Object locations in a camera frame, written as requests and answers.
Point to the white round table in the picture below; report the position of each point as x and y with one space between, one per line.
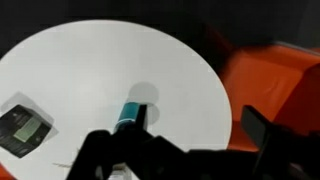
80 74

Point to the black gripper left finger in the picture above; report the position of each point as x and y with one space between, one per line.
91 161

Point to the orange chair beside table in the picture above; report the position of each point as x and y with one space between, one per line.
280 81

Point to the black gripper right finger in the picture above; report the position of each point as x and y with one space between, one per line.
272 140

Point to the teal and black pen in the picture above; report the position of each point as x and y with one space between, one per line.
132 114

